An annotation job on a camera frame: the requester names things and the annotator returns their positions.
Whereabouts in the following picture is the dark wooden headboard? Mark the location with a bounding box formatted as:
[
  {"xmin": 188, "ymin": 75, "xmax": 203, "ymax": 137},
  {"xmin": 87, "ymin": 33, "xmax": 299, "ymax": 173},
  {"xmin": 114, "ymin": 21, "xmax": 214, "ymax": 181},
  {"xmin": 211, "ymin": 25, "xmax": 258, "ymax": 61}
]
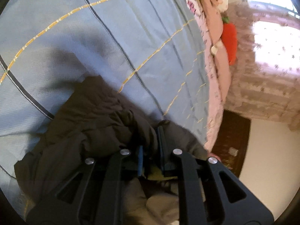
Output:
[{"xmin": 210, "ymin": 110, "xmax": 251, "ymax": 177}]

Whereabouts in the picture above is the orange carrot plush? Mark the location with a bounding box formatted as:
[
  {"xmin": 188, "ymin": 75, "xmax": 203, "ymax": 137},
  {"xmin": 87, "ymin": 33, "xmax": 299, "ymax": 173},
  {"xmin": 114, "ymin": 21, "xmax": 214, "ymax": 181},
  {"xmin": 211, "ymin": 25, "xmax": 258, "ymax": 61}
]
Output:
[{"xmin": 220, "ymin": 16, "xmax": 238, "ymax": 66}]

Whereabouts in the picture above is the blue checked blanket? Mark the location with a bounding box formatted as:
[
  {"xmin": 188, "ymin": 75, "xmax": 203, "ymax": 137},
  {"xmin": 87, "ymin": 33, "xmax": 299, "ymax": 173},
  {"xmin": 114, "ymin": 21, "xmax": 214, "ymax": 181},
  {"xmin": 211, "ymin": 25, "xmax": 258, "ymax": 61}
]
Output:
[{"xmin": 0, "ymin": 0, "xmax": 211, "ymax": 202}]

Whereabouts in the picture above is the olive hooded puffer jacket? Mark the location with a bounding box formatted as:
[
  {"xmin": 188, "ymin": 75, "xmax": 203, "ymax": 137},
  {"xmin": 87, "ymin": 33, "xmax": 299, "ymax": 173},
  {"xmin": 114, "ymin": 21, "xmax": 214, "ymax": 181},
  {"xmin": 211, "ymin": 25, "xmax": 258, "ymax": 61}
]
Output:
[{"xmin": 14, "ymin": 75, "xmax": 211, "ymax": 225}]

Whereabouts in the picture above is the pink cartoon bedsheet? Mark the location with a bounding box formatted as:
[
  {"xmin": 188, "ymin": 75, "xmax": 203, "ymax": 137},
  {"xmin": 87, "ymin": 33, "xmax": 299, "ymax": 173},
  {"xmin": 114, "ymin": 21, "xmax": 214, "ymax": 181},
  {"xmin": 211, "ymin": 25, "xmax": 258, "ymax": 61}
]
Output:
[{"xmin": 173, "ymin": 0, "xmax": 225, "ymax": 150}]

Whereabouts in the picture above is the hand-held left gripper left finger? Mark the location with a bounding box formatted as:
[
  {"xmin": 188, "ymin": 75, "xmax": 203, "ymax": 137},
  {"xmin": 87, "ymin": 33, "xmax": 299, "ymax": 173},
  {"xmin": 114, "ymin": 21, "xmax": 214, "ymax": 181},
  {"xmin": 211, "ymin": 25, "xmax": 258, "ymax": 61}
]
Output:
[{"xmin": 26, "ymin": 145, "xmax": 147, "ymax": 225}]

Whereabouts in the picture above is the wide floral lace curtain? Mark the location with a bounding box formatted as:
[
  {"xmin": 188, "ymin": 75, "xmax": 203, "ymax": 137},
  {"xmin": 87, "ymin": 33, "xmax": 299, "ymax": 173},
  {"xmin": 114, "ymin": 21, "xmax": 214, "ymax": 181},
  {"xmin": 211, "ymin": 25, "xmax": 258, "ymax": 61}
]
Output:
[{"xmin": 223, "ymin": 1, "xmax": 300, "ymax": 132}]

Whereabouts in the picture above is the pink pillow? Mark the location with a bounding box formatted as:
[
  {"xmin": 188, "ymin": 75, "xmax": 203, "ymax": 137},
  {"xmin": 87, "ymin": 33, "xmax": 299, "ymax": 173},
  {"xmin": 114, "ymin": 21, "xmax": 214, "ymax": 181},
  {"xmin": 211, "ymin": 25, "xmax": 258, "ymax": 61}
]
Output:
[
  {"xmin": 196, "ymin": 0, "xmax": 224, "ymax": 45},
  {"xmin": 214, "ymin": 42, "xmax": 232, "ymax": 104}
]

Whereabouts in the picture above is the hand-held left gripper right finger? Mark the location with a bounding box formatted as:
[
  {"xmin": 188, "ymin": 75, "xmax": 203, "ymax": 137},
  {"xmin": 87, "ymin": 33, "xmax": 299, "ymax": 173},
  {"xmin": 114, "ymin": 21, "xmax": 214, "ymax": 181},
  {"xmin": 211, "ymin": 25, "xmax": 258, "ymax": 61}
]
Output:
[{"xmin": 156, "ymin": 120, "xmax": 275, "ymax": 225}]

